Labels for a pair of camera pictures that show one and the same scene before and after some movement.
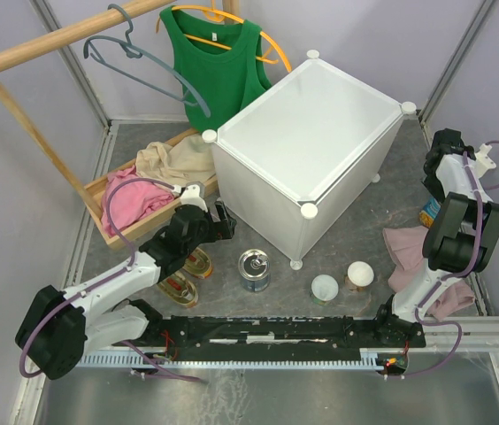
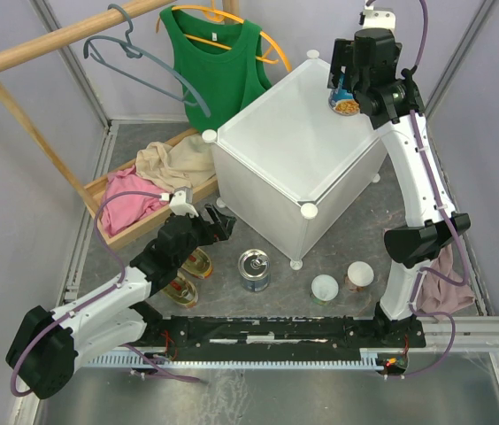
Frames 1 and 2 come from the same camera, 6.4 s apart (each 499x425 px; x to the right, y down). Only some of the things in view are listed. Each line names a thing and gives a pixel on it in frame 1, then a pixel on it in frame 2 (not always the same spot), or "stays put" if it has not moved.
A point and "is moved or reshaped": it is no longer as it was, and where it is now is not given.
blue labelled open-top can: (254, 268) stays put
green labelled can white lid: (324, 289) stays put
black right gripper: (439, 195) to (341, 55)
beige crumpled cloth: (188, 160) stays put
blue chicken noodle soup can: (429, 212) is moved or reshaped
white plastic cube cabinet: (310, 139) stays put
